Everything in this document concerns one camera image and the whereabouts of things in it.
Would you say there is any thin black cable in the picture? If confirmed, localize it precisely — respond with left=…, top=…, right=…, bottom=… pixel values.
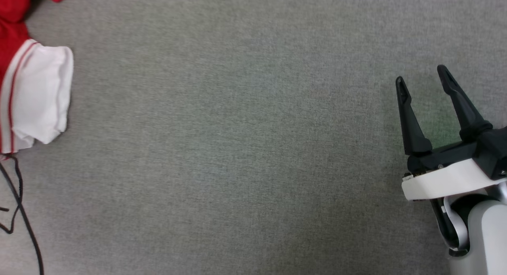
left=0, top=155, right=23, bottom=234

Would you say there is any red and white garment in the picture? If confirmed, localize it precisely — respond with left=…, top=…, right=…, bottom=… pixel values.
left=0, top=0, right=74, bottom=155

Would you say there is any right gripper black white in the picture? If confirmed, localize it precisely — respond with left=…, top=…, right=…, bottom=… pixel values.
left=395, top=65, right=507, bottom=202

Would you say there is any thick black cable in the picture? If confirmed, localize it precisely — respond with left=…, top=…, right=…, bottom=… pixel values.
left=0, top=162, right=44, bottom=275

